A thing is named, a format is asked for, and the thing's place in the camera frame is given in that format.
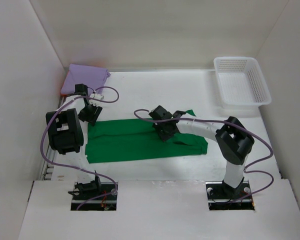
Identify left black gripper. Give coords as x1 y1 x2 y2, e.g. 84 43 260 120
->
78 101 102 126

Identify green t-shirt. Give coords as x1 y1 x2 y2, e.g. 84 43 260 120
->
85 118 208 164

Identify lavender t-shirt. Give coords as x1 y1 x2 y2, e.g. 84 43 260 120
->
60 64 111 95

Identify orange t-shirt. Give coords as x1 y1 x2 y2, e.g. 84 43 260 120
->
60 93 71 97

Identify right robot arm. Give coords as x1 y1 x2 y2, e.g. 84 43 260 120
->
149 105 255 201

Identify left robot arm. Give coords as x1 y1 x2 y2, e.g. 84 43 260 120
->
45 83 103 200

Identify white plastic bin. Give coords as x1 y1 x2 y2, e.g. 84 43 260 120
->
213 56 272 109

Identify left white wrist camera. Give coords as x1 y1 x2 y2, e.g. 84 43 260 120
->
90 92 104 100

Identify aluminium rail left edge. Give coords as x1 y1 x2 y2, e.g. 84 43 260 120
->
38 94 73 181

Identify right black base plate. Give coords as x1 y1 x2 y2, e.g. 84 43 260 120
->
205 181 255 211

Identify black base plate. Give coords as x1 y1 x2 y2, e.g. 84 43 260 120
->
70 182 118 212
205 181 255 211

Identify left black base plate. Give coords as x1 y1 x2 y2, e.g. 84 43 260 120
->
70 182 118 212

